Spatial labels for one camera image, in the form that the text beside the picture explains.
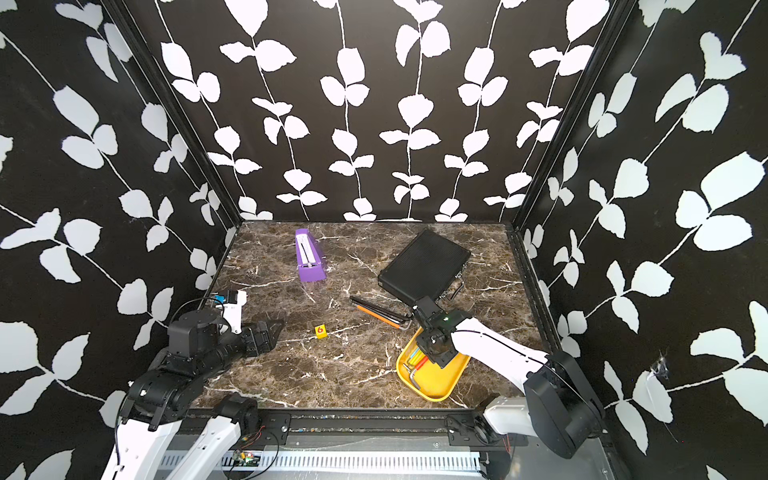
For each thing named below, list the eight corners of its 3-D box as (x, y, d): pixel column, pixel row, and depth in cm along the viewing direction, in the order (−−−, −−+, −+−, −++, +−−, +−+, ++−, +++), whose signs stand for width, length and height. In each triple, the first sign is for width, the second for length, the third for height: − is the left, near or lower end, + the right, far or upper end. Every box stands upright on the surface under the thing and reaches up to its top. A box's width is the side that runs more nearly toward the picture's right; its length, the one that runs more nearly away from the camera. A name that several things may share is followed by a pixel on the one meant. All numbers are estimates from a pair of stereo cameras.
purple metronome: (302, 281, 105) (288, 246, 90) (306, 264, 110) (293, 228, 95) (325, 281, 105) (314, 246, 90) (328, 264, 110) (318, 228, 95)
